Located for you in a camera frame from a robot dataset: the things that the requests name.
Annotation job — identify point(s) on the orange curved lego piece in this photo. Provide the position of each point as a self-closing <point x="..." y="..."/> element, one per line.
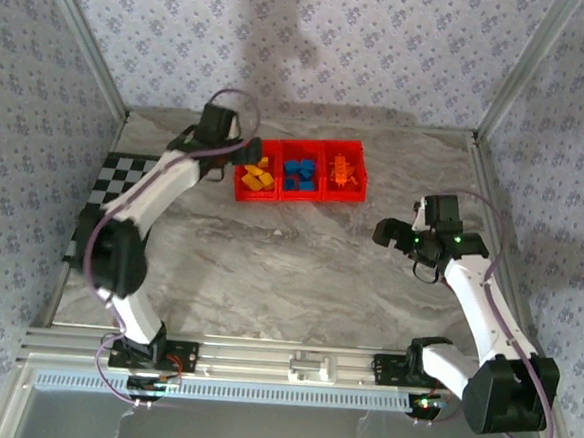
<point x="353" y="179"/>

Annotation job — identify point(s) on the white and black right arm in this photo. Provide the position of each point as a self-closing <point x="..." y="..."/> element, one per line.
<point x="472" y="297"/>

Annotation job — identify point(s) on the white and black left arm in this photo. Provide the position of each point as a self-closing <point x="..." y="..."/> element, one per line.
<point x="159" y="184"/>

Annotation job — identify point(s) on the red bin for yellow legos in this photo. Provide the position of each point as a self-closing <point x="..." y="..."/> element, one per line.
<point x="238" y="195"/>

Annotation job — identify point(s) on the red bin with orange legos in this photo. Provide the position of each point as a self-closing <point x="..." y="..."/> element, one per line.
<point x="344" y="195"/>

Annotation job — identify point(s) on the red bin with blue legos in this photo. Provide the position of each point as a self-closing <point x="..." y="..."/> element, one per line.
<point x="301" y="196"/>

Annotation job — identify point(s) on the long orange studded lego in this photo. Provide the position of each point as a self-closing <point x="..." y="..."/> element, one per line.
<point x="341" y="167"/>

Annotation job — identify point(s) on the black and grey checkerboard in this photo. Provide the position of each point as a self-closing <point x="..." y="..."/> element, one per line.
<point x="125" y="167"/>

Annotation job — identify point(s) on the grey metal panel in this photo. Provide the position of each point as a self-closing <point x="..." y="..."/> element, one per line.
<point x="257" y="432"/>

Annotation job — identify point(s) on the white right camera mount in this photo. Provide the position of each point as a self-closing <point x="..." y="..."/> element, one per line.
<point x="419" y="213"/>

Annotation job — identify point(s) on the white centre rail bracket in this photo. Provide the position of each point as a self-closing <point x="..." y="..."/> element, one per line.
<point x="311" y="370"/>

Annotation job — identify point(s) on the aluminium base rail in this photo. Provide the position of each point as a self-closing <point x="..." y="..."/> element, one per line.
<point x="252" y="359"/>

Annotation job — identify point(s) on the aluminium frame post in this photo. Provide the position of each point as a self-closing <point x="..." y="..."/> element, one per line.
<point x="86" y="39"/>
<point x="528" y="65"/>

